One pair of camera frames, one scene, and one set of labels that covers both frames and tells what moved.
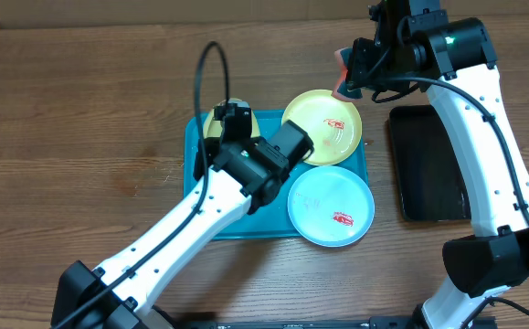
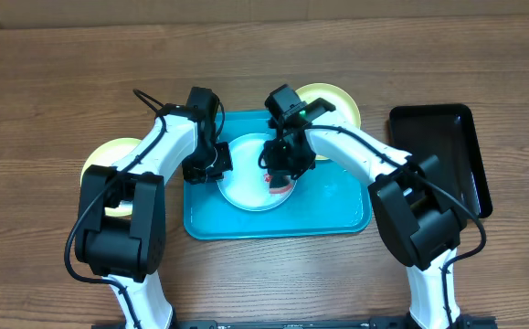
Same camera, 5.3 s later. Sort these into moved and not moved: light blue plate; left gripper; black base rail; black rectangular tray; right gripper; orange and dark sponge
Moved: left gripper; orange and dark sponge; light blue plate; right gripper
Not moved: black base rail; black rectangular tray
